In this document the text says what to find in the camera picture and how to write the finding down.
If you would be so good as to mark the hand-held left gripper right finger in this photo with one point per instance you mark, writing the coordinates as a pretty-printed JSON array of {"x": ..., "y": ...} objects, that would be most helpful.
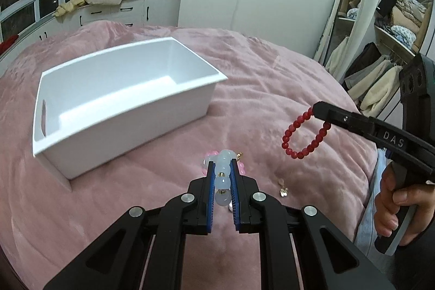
[{"x": 236, "y": 198}]

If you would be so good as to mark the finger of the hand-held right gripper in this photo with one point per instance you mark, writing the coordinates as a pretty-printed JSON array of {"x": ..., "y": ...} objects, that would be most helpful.
[{"x": 356, "y": 123}]

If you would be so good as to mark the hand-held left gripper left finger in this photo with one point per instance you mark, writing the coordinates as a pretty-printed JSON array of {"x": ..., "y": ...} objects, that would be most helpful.
[{"x": 210, "y": 198}]

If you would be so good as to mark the person's right hand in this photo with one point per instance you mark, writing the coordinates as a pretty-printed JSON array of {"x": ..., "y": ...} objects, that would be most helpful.
[{"x": 413, "y": 200}]

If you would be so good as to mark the cream hanging garments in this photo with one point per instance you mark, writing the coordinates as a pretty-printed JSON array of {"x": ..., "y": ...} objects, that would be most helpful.
[{"x": 373, "y": 86}]

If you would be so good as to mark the small silver earring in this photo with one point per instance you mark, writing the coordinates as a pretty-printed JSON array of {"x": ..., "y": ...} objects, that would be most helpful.
[{"x": 283, "y": 189}]

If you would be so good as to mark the open closet with shelves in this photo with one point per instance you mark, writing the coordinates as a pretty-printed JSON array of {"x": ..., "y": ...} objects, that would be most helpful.
[{"x": 407, "y": 38}]

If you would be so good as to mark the dark hanging garment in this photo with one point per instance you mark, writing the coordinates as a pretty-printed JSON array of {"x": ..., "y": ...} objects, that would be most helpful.
[{"x": 365, "y": 59}]

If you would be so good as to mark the person's light blue jeans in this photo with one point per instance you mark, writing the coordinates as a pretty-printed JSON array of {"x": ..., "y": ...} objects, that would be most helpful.
[{"x": 372, "y": 195}]

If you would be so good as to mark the folded clothes on shelves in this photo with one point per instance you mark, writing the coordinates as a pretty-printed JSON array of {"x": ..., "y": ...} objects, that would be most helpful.
[{"x": 404, "y": 18}]

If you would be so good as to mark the pink plush blanket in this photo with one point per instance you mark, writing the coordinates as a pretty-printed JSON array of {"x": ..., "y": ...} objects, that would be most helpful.
[{"x": 272, "y": 72}]

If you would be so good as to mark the white framed standing mirror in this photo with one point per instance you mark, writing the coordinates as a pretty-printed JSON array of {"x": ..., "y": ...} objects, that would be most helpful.
[{"x": 343, "y": 21}]

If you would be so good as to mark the white rectangular storage box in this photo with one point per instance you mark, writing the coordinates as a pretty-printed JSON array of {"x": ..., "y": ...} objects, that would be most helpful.
[{"x": 119, "y": 106}]

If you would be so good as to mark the white low cabinet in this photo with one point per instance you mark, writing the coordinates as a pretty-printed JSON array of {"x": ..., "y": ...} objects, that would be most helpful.
[{"x": 136, "y": 9}]

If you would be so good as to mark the red cloth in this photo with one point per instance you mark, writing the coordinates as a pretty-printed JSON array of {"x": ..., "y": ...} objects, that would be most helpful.
[{"x": 7, "y": 44}]

